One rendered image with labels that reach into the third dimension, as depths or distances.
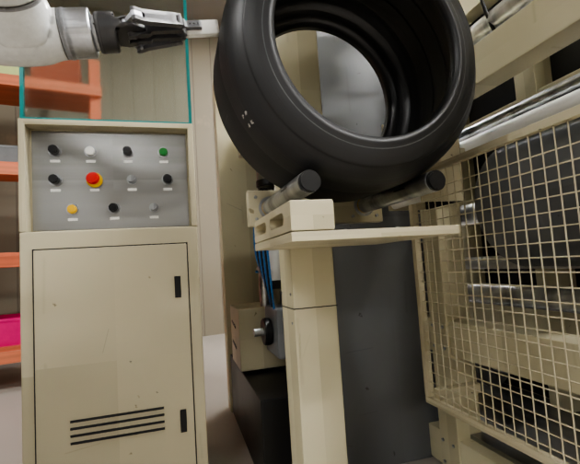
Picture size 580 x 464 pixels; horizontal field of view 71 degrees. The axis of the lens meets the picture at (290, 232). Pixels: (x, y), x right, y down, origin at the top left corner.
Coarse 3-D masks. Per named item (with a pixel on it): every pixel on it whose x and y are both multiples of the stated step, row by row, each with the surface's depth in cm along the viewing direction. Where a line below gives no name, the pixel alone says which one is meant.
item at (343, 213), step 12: (252, 192) 109; (264, 192) 110; (252, 204) 109; (336, 204) 115; (348, 204) 116; (252, 216) 108; (336, 216) 115; (348, 216) 116; (360, 216) 117; (372, 216) 118
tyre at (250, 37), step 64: (256, 0) 75; (320, 0) 107; (384, 0) 104; (448, 0) 86; (256, 64) 74; (384, 64) 113; (448, 64) 99; (256, 128) 78; (320, 128) 76; (384, 128) 113; (448, 128) 84; (320, 192) 90
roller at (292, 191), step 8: (296, 176) 79; (304, 176) 76; (312, 176) 77; (288, 184) 84; (296, 184) 78; (304, 184) 76; (312, 184) 77; (280, 192) 90; (288, 192) 84; (296, 192) 80; (304, 192) 78; (312, 192) 78; (272, 200) 97; (280, 200) 91; (288, 200) 87; (264, 208) 106; (272, 208) 100
